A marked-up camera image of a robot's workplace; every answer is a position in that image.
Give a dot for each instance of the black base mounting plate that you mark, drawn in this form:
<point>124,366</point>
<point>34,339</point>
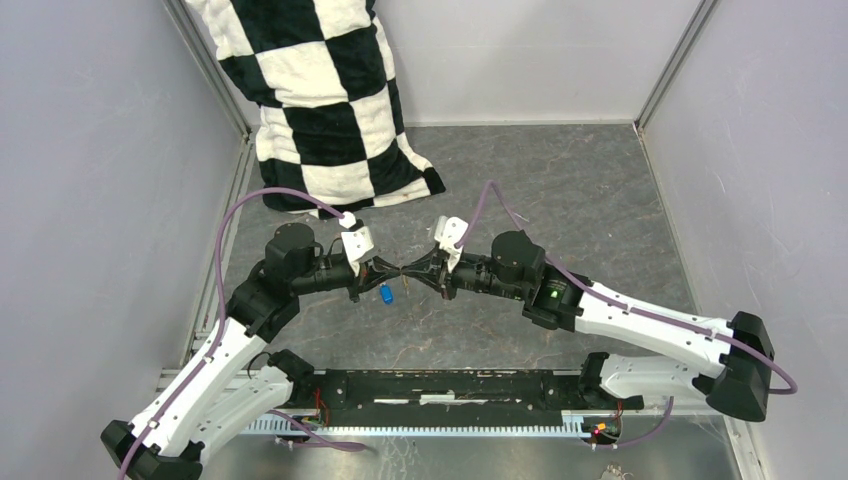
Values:
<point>451,398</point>

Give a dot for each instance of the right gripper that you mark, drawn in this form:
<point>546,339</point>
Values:
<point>433,268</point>

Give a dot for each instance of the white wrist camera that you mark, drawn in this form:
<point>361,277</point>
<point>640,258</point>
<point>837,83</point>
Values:
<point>356,239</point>
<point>446,233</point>

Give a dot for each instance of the metal key organizer plate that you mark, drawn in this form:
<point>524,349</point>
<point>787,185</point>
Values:
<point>403,258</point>

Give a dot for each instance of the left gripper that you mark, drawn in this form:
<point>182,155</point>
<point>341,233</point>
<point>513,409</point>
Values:
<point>372,272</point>

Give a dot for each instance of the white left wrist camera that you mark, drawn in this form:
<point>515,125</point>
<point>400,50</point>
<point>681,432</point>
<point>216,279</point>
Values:
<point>356,239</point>

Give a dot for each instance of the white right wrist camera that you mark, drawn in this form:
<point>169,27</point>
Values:
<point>446,233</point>

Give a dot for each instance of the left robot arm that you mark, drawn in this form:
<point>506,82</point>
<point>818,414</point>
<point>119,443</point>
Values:
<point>194,418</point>

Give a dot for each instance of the black white checkered blanket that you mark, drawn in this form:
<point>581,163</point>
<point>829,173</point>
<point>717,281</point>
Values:
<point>331,131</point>

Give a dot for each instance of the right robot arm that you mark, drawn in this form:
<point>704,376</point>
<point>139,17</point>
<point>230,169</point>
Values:
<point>725,362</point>

